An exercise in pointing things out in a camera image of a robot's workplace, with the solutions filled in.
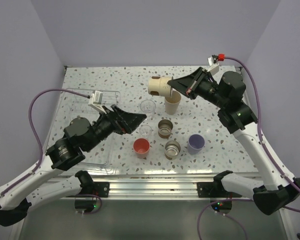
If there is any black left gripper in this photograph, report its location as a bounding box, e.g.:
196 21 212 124
84 103 147 151

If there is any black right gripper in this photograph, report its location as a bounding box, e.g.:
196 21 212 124
168 66 228 109

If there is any large clear plastic cup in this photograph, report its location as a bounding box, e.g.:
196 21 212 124
139 99 156 120

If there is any cream steel-lined cup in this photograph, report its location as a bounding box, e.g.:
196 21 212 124
147 76 173 98

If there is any pink plastic cup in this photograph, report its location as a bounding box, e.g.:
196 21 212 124
133 138 150 159

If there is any brown-band steel cup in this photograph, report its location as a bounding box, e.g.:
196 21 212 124
157 119 173 139

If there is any steel cup brown base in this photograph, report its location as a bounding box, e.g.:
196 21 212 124
164 140 181 160

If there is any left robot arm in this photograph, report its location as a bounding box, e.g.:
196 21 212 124
0 105 147 227

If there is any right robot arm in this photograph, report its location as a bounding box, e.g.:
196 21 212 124
168 67 300 215

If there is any clear plastic dish rack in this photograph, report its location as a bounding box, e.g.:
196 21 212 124
41 87 123 173

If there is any small clear plastic cup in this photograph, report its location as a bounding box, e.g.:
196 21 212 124
139 124 153 139

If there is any tall beige cup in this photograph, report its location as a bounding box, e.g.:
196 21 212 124
164 91 182 115

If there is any lavender plastic cup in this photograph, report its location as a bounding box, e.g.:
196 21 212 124
187 134 205 155

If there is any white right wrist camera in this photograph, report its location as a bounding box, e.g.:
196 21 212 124
207 53 226 75

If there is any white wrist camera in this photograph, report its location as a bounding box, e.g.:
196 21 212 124
88 90 106 113
207 53 226 75

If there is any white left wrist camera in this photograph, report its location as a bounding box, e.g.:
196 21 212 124
88 90 106 113

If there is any aluminium rail frame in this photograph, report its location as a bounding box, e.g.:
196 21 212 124
37 65 291 240

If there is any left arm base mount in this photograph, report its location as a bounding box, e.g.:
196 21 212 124
64 181 110 199

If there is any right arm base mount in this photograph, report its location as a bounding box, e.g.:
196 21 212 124
196 182 242 199

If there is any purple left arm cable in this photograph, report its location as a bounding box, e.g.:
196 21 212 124
0 89 93 231

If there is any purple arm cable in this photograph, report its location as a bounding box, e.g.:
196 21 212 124
0 89 93 231
198 56 300 240

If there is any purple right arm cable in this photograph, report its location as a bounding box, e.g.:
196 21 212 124
198 56 300 240

